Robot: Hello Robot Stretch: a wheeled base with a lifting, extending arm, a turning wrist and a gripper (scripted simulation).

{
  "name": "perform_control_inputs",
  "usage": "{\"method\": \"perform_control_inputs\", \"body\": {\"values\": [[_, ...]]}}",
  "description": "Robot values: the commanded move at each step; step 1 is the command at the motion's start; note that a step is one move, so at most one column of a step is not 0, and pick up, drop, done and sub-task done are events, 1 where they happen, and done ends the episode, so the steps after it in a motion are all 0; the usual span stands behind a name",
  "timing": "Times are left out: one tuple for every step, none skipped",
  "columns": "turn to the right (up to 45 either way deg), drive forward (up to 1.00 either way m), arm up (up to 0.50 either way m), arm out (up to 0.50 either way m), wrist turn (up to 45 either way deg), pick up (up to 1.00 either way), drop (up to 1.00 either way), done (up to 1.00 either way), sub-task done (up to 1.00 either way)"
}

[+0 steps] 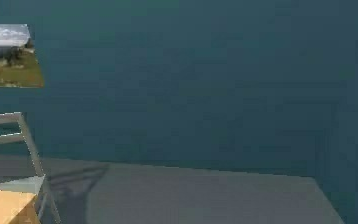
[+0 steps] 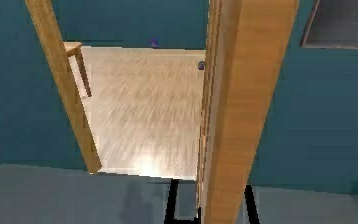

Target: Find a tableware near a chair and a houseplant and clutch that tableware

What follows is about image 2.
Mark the small purple object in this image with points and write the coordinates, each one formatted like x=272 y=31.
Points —
x=201 y=65
x=154 y=42

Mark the light wooden room door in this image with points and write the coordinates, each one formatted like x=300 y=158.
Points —
x=243 y=110

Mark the light wooden table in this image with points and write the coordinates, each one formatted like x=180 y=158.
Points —
x=74 y=49

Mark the light wooden door frame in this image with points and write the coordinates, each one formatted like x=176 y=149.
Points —
x=65 y=86

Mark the dark framed wall picture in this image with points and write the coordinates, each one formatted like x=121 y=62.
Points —
x=340 y=25

